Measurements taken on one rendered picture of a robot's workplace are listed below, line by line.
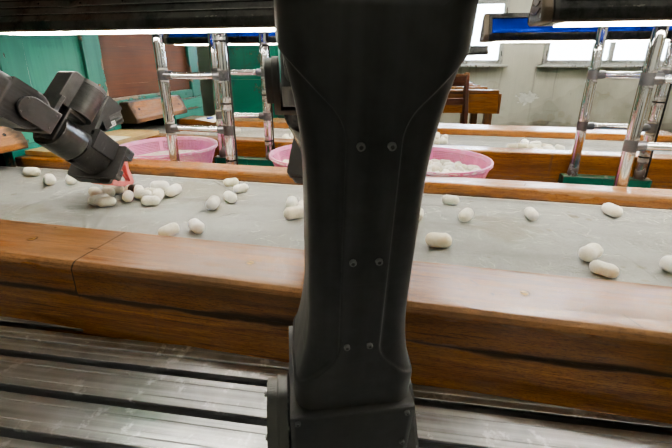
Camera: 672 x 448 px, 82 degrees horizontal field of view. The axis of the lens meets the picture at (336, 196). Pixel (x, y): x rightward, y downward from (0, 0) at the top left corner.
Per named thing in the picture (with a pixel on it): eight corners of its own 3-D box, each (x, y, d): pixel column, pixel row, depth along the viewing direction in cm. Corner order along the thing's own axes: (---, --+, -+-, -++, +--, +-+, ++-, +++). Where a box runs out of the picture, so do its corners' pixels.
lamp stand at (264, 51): (276, 173, 115) (267, 7, 100) (215, 169, 119) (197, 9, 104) (296, 158, 132) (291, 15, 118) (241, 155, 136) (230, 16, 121)
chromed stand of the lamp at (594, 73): (648, 196, 96) (705, -6, 81) (560, 190, 100) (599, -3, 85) (613, 175, 113) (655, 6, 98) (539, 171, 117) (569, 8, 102)
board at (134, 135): (75, 157, 95) (74, 153, 95) (25, 155, 98) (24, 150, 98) (159, 134, 126) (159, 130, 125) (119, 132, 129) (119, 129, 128)
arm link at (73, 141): (76, 125, 68) (43, 101, 61) (102, 130, 66) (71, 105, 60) (56, 160, 65) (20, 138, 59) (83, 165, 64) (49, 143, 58)
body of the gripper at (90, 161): (87, 148, 74) (55, 127, 67) (134, 151, 72) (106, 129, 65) (74, 179, 71) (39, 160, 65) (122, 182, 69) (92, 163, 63)
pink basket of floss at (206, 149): (232, 182, 106) (228, 148, 103) (122, 199, 93) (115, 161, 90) (209, 162, 128) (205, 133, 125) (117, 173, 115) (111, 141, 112)
